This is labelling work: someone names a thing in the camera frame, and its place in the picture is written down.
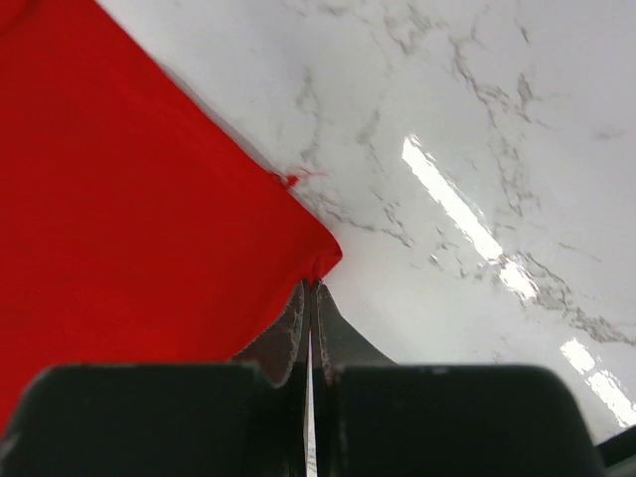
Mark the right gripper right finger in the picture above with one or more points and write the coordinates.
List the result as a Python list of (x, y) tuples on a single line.
[(335, 342)]

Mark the bright red t shirt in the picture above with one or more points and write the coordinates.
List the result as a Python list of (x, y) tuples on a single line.
[(133, 229)]

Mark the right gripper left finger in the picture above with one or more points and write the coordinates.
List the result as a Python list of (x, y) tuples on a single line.
[(284, 343)]

